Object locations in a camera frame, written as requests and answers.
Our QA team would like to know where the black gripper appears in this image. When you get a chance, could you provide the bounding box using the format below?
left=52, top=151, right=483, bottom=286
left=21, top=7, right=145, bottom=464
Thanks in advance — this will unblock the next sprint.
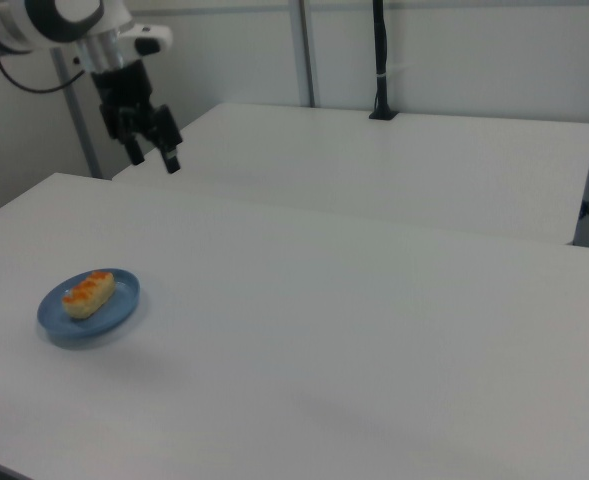
left=90, top=58, right=184, bottom=175

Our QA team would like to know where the orange glazed bread loaf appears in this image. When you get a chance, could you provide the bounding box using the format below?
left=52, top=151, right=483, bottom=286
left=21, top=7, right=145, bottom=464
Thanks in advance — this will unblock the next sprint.
left=61, top=269, right=116, bottom=321

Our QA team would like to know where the blue plastic plate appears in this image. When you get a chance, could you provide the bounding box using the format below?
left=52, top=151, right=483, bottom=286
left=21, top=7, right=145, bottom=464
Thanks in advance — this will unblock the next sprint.
left=36, top=268, right=142, bottom=339

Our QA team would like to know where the grey metal partition post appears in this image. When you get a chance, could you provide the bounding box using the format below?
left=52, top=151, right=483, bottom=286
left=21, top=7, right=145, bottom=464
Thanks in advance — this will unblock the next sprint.
left=48, top=47, right=104, bottom=180
left=287, top=0, right=321, bottom=108

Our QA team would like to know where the thin black cable loop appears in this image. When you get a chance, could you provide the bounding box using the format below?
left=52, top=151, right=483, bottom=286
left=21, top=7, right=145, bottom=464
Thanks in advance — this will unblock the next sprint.
left=0, top=53, right=86, bottom=95

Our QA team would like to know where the black camera pole with base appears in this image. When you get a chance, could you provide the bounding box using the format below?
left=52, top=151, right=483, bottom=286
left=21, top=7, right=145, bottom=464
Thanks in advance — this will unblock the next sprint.
left=368, top=0, right=399, bottom=122

